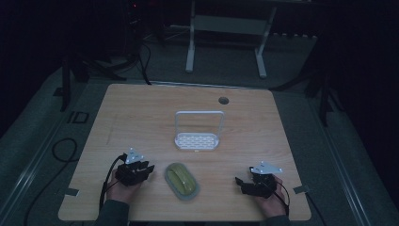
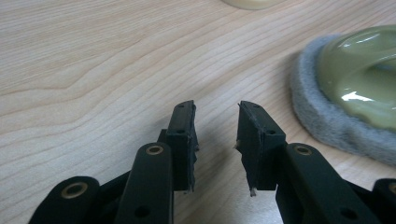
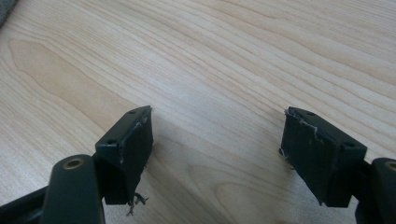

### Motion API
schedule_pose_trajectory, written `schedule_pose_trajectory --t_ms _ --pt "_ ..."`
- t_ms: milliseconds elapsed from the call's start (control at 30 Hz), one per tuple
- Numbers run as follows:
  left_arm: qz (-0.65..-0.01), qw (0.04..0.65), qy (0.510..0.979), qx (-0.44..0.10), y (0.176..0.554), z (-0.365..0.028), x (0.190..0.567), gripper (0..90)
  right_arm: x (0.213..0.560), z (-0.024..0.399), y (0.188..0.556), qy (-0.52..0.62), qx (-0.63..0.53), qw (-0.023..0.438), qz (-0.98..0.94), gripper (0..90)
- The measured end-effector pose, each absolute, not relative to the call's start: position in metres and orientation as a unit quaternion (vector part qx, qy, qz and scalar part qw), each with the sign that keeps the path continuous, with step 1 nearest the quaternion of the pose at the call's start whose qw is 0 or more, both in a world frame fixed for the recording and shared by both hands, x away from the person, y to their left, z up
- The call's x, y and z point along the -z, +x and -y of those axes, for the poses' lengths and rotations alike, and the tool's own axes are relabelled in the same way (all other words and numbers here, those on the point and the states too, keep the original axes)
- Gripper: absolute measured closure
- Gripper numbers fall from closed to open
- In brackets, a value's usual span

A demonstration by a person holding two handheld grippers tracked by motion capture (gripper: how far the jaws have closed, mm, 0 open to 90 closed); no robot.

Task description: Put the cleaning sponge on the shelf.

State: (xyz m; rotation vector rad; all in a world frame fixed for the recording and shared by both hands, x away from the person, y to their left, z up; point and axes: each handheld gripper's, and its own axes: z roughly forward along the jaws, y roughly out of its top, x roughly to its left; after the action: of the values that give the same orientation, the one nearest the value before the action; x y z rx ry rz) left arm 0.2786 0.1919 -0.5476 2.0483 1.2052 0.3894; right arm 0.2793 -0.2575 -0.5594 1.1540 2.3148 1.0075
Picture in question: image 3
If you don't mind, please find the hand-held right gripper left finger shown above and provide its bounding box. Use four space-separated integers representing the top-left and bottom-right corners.
94 105 154 217

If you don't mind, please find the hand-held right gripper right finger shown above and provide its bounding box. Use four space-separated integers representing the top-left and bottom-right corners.
278 106 369 209

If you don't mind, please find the grey cloth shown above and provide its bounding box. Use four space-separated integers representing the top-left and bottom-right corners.
0 0 18 27

